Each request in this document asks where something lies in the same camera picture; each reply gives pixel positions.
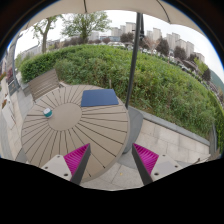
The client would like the dark umbrella pole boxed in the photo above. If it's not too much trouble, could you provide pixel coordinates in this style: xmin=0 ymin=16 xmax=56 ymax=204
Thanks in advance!
xmin=125 ymin=12 xmax=143 ymax=109

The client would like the blue mouse pad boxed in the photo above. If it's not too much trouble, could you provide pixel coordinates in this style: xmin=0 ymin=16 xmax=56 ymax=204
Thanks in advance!
xmin=81 ymin=89 xmax=118 ymax=107

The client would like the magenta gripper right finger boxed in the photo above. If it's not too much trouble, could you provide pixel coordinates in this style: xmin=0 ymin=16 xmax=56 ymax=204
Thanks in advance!
xmin=131 ymin=142 xmax=184 ymax=187

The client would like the grey umbrella base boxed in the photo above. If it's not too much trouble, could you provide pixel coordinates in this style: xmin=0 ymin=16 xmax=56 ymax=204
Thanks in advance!
xmin=123 ymin=107 xmax=143 ymax=154

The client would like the slatted wooden chair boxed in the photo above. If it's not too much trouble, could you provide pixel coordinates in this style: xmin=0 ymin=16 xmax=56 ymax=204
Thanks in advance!
xmin=28 ymin=69 xmax=62 ymax=101

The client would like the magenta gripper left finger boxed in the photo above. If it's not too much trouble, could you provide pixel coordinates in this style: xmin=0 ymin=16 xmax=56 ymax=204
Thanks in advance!
xmin=40 ymin=143 xmax=92 ymax=186

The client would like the green hedge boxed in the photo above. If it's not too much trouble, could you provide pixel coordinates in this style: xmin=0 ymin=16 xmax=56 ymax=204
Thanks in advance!
xmin=20 ymin=45 xmax=224 ymax=150

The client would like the beige patio umbrella canopy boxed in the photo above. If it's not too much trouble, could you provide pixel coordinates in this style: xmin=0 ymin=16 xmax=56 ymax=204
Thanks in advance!
xmin=21 ymin=0 xmax=204 ymax=34

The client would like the round slatted wooden table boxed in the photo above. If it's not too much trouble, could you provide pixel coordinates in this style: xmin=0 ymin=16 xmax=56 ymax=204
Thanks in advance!
xmin=21 ymin=85 xmax=130 ymax=182

